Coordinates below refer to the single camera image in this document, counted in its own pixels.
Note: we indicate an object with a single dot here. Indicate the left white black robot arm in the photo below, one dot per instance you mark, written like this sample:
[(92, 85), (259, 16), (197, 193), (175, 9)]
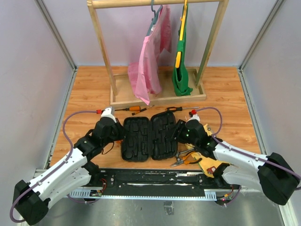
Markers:
[(32, 200)]

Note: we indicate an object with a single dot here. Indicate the small orange black screwdriver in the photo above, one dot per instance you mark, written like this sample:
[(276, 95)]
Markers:
[(142, 110)]

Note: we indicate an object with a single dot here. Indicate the orange handled needle nose pliers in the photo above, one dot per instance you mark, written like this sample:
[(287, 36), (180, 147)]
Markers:
[(186, 158)]

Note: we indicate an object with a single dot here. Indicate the black orange handled screwdriver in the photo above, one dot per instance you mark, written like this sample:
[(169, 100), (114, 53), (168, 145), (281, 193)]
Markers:
[(176, 109)]

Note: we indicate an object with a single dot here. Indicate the yellow clothes hanger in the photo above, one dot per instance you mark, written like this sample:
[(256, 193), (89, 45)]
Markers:
[(181, 35)]

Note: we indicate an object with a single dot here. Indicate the slotted aluminium cable duct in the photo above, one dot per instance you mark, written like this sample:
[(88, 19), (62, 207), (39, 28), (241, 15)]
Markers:
[(146, 193)]

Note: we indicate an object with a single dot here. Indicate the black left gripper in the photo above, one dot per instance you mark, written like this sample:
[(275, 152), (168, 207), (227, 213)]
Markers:
[(122, 133)]

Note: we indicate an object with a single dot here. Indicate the green garment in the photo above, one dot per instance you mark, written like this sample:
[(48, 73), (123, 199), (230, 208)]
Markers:
[(180, 77)]

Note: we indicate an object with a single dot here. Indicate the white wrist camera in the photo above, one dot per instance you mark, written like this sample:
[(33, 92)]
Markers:
[(109, 113), (193, 116)]

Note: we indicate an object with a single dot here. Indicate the black plastic tool case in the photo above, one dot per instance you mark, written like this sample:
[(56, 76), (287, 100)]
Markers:
[(149, 138)]

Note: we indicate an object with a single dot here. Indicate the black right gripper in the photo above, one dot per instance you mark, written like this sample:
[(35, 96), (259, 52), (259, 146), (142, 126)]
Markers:
[(179, 125)]

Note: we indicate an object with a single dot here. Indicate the pink garment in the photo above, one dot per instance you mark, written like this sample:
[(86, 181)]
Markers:
[(143, 75)]

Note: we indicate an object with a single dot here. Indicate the teal clothes hanger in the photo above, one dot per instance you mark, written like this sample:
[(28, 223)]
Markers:
[(155, 18)]

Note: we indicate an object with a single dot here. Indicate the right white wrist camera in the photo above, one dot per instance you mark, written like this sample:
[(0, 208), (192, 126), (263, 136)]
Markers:
[(193, 116)]

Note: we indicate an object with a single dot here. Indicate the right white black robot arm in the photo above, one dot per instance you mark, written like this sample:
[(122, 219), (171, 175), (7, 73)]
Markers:
[(269, 174)]

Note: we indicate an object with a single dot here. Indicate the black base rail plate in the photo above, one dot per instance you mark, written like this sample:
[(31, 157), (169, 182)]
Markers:
[(158, 177)]

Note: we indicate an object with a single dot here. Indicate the wooden clothes rack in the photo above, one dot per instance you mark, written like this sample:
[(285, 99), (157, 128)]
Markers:
[(160, 75)]

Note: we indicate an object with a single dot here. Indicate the yellow cartoon cloth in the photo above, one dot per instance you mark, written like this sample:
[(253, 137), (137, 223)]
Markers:
[(207, 165)]

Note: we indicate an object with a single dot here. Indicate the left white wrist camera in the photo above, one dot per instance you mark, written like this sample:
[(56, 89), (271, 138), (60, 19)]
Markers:
[(109, 113)]

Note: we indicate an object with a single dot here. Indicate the claw hammer black handle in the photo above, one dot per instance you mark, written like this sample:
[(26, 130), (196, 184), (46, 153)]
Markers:
[(185, 150)]

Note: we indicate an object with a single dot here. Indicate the orange handled awl screwdriver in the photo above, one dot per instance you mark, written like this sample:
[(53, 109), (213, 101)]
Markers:
[(132, 109)]

